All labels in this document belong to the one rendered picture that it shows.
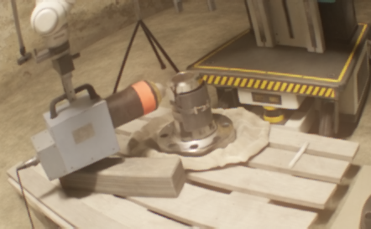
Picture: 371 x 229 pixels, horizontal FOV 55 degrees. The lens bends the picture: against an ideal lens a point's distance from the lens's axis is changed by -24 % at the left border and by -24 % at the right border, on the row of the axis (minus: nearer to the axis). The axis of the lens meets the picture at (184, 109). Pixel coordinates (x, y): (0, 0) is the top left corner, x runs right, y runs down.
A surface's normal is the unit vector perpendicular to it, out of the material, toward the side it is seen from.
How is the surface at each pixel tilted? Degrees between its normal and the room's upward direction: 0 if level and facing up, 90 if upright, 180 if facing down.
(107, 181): 90
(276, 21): 90
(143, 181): 90
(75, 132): 90
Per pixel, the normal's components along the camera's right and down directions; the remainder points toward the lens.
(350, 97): -0.57, 0.45
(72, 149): 0.51, 0.26
